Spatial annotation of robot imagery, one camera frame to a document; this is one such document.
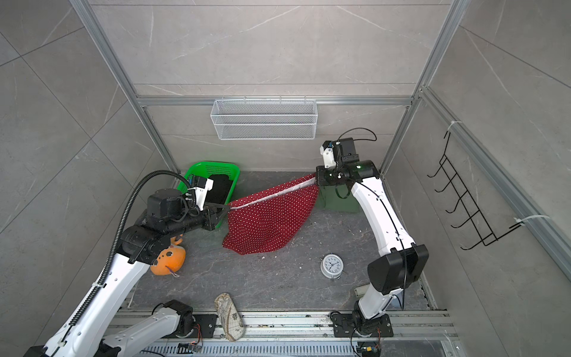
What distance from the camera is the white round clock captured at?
0.84m

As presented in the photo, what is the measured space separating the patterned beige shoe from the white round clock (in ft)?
1.14

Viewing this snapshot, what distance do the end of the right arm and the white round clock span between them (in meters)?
0.33

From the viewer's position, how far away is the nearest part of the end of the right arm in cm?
54

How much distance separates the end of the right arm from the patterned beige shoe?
20.9 inches

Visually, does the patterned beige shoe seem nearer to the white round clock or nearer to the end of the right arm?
the white round clock

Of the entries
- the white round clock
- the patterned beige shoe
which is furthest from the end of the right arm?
the patterned beige shoe

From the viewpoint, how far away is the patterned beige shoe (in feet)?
2.34
